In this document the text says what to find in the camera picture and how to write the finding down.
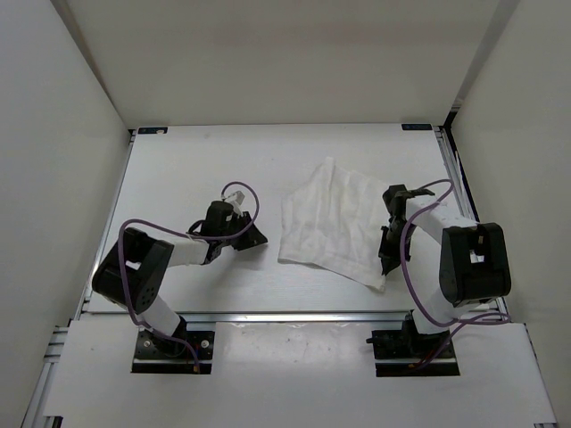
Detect white skirt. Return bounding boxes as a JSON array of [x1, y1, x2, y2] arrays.
[[277, 157, 388, 292]]

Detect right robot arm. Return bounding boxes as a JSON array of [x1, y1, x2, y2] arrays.
[[378, 185, 511, 357]]

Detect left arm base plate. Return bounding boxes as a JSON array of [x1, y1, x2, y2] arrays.
[[131, 323, 215, 375]]

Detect front white cover board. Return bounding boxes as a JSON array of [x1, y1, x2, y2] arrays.
[[45, 320, 556, 427]]

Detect blue table label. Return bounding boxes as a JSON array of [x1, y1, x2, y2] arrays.
[[401, 123, 433, 131], [137, 127, 169, 135]]

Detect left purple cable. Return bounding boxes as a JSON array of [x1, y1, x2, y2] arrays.
[[118, 180, 261, 374]]

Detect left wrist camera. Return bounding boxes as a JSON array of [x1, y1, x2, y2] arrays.
[[222, 191, 245, 208]]

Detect purple cable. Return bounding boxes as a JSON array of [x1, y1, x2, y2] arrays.
[[399, 178, 512, 353], [118, 180, 261, 374]]

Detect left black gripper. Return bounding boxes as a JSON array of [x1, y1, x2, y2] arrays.
[[219, 210, 268, 251]]

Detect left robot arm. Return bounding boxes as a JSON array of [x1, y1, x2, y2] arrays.
[[92, 201, 268, 358]]

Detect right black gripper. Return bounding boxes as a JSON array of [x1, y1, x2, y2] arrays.
[[378, 219, 417, 276]]

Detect right blue table label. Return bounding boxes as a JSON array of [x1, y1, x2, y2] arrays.
[[401, 123, 433, 131]]

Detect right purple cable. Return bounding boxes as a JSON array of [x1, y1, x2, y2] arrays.
[[399, 178, 512, 353]]

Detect left blue table label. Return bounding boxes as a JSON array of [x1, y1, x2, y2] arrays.
[[137, 127, 169, 135]]

